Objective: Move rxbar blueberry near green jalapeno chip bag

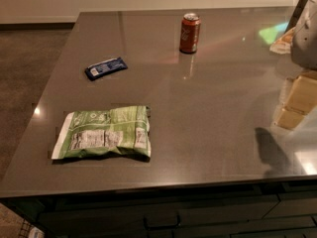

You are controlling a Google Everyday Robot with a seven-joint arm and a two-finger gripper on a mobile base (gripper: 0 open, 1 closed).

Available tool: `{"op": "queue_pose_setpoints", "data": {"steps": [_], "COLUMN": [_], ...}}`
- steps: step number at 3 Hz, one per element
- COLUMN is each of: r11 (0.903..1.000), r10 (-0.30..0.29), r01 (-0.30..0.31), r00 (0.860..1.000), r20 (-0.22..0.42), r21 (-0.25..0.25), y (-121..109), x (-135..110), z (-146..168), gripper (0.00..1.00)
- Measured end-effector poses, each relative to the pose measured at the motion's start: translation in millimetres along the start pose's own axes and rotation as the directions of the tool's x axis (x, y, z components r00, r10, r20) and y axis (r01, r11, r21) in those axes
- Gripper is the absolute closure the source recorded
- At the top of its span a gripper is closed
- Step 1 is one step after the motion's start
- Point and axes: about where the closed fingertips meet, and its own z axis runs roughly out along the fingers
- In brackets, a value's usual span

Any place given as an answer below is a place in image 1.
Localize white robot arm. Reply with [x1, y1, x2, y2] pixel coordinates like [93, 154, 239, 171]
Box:
[269, 0, 317, 130]

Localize blue rxbar blueberry wrapper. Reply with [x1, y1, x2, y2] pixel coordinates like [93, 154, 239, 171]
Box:
[85, 58, 128, 81]

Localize green jalapeno chip bag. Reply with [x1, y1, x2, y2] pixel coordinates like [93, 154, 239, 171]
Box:
[52, 106, 151, 160]

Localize orange soda can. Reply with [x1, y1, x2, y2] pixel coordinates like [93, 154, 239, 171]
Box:
[179, 13, 201, 54]

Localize dark cabinet drawers under table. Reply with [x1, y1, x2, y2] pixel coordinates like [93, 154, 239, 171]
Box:
[1, 180, 317, 238]

